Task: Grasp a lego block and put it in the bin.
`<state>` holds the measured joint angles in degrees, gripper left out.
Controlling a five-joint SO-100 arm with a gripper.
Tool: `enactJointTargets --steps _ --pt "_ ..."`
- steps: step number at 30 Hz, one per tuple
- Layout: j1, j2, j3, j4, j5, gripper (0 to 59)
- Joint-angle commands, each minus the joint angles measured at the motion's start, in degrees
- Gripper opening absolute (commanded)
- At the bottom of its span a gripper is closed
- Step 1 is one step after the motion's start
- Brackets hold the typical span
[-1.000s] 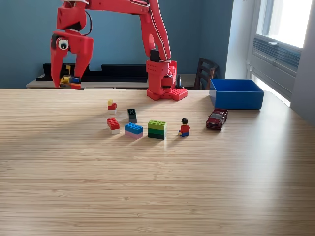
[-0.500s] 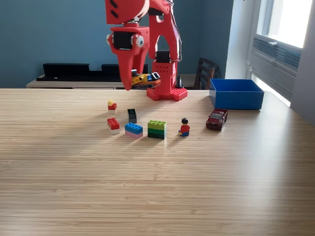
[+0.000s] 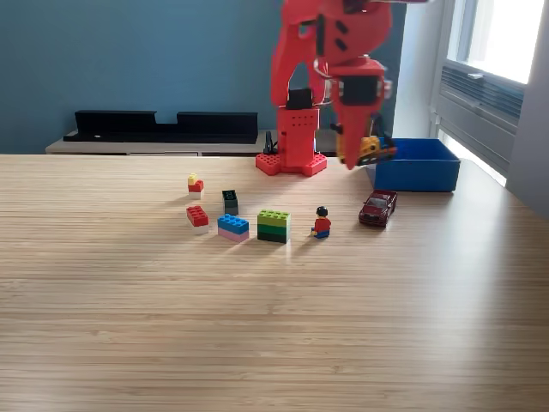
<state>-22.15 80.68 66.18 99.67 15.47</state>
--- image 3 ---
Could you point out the dark red toy car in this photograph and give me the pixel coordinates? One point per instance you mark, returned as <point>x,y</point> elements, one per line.
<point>377,208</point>

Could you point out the yellow red white lego stack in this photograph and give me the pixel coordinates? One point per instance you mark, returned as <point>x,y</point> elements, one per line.
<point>196,186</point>

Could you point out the blue plastic bin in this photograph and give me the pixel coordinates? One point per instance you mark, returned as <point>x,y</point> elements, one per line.
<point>420,176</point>

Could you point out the green lego block stack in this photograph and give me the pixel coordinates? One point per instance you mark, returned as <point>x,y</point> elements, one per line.
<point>273,227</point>

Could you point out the black lego brick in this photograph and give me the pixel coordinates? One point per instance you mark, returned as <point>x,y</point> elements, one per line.
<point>230,202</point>

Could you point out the blue and pink lego stack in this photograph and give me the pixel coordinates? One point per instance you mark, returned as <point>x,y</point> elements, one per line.
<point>233,226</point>

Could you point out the red and white lego stack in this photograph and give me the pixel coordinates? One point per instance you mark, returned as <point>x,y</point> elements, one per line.
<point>197,216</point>

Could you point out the dark wooden chair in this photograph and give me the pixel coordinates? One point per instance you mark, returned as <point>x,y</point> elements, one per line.
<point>376,124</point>

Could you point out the toy figure red shirt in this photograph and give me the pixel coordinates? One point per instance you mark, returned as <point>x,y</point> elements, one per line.
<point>321,224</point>

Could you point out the grey radiator vent unit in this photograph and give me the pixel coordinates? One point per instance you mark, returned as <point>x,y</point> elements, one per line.
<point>480,111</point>

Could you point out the black shelf tray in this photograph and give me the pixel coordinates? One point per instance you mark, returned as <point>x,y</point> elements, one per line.
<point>128,129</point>

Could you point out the pale wooden sideboard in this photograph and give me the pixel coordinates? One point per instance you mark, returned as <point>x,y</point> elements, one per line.
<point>128,148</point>

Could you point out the white window frame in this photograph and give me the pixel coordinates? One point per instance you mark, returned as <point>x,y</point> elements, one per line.
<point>461,34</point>

